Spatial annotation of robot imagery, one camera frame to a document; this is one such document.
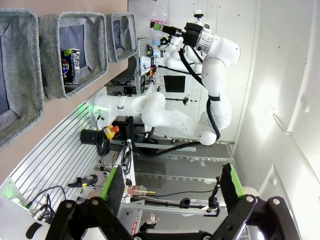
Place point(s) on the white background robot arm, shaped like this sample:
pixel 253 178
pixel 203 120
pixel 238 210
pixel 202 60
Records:
pixel 172 62

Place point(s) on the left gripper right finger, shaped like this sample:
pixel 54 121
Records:
pixel 230 187

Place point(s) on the crushed black soda can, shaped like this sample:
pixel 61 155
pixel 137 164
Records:
pixel 73 67

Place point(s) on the black cylindrical cup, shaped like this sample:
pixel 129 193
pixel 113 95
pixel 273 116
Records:
pixel 90 137

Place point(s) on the grey fabric basket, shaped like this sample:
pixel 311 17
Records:
pixel 125 32
pixel 22 75
pixel 50 62

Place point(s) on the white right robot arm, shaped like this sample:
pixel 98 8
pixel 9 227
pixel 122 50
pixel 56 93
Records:
pixel 220 65

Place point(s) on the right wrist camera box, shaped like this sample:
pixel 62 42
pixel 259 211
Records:
pixel 198 15

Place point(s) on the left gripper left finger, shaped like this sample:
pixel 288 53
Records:
pixel 113 190

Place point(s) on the black monitor screen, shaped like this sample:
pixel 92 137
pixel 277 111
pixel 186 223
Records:
pixel 175 83

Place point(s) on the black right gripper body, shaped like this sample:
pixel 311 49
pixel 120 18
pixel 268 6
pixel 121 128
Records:
pixel 192 33

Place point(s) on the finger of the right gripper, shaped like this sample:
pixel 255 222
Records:
pixel 172 40
pixel 172 30

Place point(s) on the slotted aluminium base plate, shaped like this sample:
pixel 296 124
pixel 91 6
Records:
pixel 62 155

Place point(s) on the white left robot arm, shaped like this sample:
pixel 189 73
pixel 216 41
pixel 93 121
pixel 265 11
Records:
pixel 15 220

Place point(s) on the plastic bottle with blue cap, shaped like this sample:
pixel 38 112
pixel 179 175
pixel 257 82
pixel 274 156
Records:
pixel 160 15

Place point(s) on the red and white sign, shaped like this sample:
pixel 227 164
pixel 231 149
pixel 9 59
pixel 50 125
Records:
pixel 133 228

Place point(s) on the yellow emergency stop button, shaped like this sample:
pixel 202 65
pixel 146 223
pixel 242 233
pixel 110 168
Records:
pixel 110 132

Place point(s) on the plastic cup with pink drink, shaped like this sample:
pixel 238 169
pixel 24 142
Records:
pixel 136 190

